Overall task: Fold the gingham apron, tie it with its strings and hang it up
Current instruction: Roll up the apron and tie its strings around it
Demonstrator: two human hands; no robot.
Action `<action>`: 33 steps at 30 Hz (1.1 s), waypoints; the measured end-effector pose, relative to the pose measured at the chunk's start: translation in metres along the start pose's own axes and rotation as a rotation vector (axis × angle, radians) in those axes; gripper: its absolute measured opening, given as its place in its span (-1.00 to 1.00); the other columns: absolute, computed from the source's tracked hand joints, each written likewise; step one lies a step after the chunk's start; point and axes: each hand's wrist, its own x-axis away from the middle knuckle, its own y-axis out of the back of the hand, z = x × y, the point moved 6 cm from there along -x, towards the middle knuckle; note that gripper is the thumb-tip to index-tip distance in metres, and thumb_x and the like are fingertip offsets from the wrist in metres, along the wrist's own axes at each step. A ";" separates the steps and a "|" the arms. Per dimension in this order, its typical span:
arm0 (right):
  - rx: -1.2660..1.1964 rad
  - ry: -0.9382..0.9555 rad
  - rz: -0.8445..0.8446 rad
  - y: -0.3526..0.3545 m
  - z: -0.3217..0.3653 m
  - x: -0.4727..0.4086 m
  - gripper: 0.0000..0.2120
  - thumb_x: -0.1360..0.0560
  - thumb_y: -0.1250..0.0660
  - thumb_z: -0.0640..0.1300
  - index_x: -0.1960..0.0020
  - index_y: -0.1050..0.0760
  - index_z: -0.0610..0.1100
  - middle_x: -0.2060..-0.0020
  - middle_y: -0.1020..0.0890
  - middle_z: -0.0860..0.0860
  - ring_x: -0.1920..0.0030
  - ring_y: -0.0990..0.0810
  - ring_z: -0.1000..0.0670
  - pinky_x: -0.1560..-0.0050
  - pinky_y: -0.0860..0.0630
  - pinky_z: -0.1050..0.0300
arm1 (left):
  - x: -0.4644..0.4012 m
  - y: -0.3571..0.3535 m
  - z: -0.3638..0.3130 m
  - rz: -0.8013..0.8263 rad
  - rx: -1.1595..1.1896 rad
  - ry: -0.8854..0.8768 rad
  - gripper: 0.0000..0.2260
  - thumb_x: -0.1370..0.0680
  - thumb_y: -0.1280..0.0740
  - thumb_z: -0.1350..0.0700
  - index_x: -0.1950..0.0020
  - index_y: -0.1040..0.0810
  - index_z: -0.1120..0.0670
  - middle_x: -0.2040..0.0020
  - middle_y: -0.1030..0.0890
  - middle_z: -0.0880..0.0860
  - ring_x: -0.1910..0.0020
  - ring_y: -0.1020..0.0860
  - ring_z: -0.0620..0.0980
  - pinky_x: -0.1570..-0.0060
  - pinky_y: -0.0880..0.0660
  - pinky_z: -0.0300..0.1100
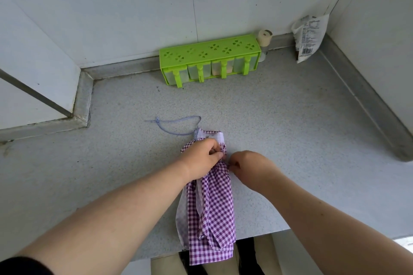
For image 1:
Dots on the purple checked cloth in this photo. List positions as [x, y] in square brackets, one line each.
[209, 207]

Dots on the person's right hand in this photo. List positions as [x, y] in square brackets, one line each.
[255, 164]

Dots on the person's right forearm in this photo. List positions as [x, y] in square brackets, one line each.
[332, 229]

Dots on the person's left forearm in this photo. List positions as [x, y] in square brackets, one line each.
[106, 220]

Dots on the clear bottle with beige cap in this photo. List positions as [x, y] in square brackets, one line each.
[265, 42]

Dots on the person's black sleeve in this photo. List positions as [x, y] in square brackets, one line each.
[24, 266]

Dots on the white plastic packet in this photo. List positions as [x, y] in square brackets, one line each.
[309, 38]

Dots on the person's black trousers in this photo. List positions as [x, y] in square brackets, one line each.
[245, 257]

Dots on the person's left fingers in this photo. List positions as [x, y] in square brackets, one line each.
[216, 152]

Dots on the person's right fingers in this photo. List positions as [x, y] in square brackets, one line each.
[234, 164]

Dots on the green spice box rack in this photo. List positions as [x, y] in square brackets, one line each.
[209, 59]

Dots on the person's left hand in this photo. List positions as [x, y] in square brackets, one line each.
[198, 159]

